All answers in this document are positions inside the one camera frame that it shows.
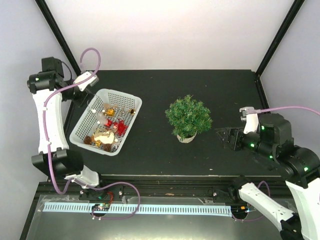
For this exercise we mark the red star ornament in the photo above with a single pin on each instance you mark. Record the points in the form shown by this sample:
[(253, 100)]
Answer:
[(120, 127)]

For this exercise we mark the white slotted cable duct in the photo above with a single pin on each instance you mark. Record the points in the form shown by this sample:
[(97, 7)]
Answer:
[(142, 209)]

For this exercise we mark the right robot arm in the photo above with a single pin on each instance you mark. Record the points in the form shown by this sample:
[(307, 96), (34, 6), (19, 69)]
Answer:
[(270, 137)]

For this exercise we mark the brown pine cone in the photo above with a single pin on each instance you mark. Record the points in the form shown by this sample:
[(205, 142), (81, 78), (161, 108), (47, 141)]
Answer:
[(87, 140), (107, 147)]

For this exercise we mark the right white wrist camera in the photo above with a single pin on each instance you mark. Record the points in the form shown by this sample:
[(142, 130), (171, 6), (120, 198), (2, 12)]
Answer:
[(250, 117)]

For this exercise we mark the silver star ornament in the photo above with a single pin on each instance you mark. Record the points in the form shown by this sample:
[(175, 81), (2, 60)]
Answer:
[(117, 143)]

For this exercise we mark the white ball string lights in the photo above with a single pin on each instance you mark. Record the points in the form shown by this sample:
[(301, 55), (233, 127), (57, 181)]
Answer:
[(99, 115)]

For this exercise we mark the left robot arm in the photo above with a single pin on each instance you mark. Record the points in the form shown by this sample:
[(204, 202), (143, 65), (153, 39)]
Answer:
[(49, 90)]

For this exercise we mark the red gift box ornament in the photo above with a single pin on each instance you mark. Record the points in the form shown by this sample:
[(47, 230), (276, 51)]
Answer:
[(108, 123)]

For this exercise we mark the gold gift box ornament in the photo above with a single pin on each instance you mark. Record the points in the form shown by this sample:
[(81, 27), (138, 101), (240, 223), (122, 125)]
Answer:
[(110, 112)]

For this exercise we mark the white tree pot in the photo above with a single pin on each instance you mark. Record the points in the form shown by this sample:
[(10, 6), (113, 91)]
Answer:
[(186, 140)]

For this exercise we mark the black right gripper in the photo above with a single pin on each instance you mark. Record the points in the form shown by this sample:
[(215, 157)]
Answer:
[(228, 132)]

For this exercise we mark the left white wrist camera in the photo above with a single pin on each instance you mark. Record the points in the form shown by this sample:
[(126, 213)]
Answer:
[(90, 80)]

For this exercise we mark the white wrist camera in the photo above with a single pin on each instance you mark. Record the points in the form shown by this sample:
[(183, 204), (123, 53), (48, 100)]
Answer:
[(250, 117), (90, 80)]

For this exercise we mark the white perforated plastic basket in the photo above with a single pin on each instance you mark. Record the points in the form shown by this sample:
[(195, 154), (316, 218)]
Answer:
[(87, 124)]

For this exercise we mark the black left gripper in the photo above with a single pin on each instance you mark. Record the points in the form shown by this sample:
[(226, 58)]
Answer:
[(86, 96)]

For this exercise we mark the small green christmas tree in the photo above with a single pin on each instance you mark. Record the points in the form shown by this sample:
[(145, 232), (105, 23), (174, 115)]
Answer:
[(188, 116)]

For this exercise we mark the burlap bow ornament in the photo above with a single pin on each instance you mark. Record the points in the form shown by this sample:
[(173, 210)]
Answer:
[(107, 106)]

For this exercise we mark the small gold star ornament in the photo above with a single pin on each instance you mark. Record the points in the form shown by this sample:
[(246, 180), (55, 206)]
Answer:
[(98, 143)]

